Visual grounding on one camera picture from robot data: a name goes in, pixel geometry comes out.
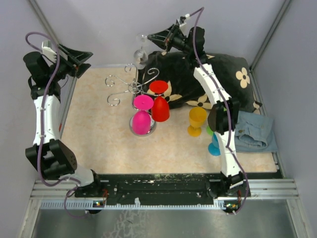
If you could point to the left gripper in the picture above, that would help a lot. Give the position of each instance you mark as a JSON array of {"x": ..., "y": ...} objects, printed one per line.
[{"x": 76, "y": 56}]

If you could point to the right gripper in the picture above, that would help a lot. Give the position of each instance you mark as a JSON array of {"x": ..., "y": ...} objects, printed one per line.
[{"x": 164, "y": 35}]

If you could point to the clear wine glass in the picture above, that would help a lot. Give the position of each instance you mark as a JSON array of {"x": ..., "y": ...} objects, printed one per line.
[{"x": 141, "y": 55}]

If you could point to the red wine glass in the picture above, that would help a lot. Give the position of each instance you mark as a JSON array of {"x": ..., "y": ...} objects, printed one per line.
[{"x": 160, "y": 109}]

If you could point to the orange wine glass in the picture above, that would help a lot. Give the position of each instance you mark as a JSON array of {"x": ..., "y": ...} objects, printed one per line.
[{"x": 197, "y": 117}]

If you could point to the pink wine glass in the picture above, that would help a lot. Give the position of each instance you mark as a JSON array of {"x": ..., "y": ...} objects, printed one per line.
[{"x": 141, "y": 122}]

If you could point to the green wine glass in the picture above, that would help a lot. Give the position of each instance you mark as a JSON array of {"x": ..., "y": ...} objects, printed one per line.
[{"x": 209, "y": 131}]

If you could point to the blue wine glass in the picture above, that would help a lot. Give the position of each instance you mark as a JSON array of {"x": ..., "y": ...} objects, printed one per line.
[{"x": 213, "y": 147}]

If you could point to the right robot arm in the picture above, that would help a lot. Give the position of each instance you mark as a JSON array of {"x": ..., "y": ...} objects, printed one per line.
[{"x": 224, "y": 112}]

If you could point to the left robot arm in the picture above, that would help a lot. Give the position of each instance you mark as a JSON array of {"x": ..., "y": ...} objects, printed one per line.
[{"x": 52, "y": 159}]

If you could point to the chrome wine glass rack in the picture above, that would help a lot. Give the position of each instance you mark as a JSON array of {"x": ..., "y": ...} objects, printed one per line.
[{"x": 136, "y": 89}]

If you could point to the black floral pillow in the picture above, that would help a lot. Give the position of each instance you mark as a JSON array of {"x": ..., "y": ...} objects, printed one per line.
[{"x": 232, "y": 73}]

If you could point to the folded denim cloth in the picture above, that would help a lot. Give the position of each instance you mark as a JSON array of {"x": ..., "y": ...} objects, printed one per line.
[{"x": 254, "y": 134}]

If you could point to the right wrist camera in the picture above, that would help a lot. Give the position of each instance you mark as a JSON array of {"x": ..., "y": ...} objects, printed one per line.
[{"x": 181, "y": 21}]

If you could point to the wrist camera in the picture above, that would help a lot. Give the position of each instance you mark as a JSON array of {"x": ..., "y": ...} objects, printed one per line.
[
  {"x": 181, "y": 21},
  {"x": 47, "y": 50}
]

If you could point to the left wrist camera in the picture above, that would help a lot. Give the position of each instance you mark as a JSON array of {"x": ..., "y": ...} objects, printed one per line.
[{"x": 47, "y": 50}]

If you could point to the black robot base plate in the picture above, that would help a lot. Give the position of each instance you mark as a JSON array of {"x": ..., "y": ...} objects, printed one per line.
[{"x": 155, "y": 188}]

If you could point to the grey cable duct strip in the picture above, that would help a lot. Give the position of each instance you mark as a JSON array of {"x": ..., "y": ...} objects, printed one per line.
[{"x": 222, "y": 203}]

